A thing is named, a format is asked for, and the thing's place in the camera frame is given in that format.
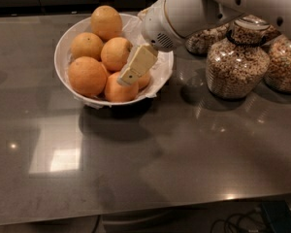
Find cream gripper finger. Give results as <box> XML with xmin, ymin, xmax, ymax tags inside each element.
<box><xmin>117</xmin><ymin>44</ymin><xmax>158</xmax><ymax>85</ymax></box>

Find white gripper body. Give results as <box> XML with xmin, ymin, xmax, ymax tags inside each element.
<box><xmin>138</xmin><ymin>0</ymin><xmax>184</xmax><ymax>52</ymax></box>

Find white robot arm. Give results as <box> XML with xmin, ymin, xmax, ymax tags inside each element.
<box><xmin>117</xmin><ymin>0</ymin><xmax>291</xmax><ymax>85</ymax></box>

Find white paper bowl liner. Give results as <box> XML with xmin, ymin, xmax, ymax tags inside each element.
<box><xmin>66</xmin><ymin>15</ymin><xmax>175</xmax><ymax>111</ymax></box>

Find right small orange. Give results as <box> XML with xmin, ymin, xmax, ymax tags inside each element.
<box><xmin>138</xmin><ymin>72</ymin><xmax>151</xmax><ymax>89</ymax></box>

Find white bowl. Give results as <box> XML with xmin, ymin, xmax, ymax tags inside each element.
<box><xmin>53</xmin><ymin>13</ymin><xmax>175</xmax><ymax>109</ymax></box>

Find back left cereal jar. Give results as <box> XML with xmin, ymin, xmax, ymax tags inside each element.
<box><xmin>185</xmin><ymin>23</ymin><xmax>229</xmax><ymax>55</ymax></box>

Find front cereal glass jar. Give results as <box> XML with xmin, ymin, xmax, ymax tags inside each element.
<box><xmin>206</xmin><ymin>16</ymin><xmax>270</xmax><ymax>100</ymax></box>

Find back right cereal jar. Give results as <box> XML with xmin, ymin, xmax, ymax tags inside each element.
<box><xmin>264</xmin><ymin>26</ymin><xmax>291</xmax><ymax>93</ymax></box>

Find dark box under table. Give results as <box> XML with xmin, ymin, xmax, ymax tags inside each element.
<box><xmin>260</xmin><ymin>201</ymin><xmax>291</xmax><ymax>233</ymax></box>

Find black cables under table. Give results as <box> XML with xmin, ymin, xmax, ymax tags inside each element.
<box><xmin>210</xmin><ymin>211</ymin><xmax>270</xmax><ymax>233</ymax></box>

